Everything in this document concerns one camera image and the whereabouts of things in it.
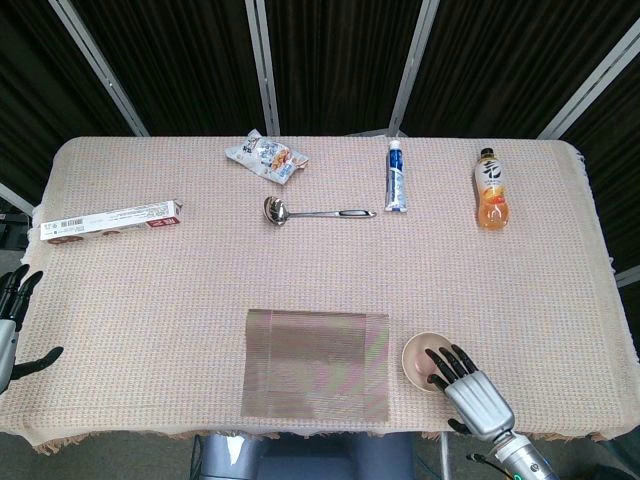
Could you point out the metal table leg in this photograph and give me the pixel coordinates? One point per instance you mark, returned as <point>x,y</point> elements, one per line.
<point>444,457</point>

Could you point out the grey robot torso base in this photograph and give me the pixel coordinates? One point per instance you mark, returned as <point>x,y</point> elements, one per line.
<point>300,460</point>

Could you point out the pink bowl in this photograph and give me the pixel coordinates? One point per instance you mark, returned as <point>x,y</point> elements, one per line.
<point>415,356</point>

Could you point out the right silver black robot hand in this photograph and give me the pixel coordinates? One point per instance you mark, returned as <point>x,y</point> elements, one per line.
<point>477,400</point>

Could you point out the black equipment rack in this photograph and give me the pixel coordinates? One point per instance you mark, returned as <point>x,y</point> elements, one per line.
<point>10,230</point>

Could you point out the white snack bag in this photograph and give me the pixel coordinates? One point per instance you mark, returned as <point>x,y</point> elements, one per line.
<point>267,157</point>

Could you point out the long white red carton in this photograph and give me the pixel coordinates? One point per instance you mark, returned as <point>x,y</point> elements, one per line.
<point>110,222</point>

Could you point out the aluminium screen post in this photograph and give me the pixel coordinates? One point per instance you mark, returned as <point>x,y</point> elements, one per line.
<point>262,67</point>
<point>413,67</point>
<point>627,276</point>
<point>101,67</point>
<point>15,197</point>
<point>590,94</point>

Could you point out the blue white toothpaste tube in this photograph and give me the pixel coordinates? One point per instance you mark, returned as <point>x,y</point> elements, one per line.
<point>395,180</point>

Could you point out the brown woven placemat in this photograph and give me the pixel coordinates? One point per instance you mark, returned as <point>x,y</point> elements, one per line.
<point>315,365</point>

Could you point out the steel soup ladle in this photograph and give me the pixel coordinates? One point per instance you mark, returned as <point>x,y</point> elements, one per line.
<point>275,210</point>

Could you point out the beige woven tablecloth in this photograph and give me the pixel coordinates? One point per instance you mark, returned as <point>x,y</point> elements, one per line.
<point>175,310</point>

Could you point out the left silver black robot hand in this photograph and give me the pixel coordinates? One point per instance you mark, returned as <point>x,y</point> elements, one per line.
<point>7,345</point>

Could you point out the orange drink bottle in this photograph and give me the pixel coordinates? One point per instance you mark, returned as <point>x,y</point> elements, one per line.
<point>492,200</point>

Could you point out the black fabric screen panel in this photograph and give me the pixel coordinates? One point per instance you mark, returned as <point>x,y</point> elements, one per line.
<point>500,65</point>
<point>30,100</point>
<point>175,65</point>
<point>610,125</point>
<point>340,65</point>

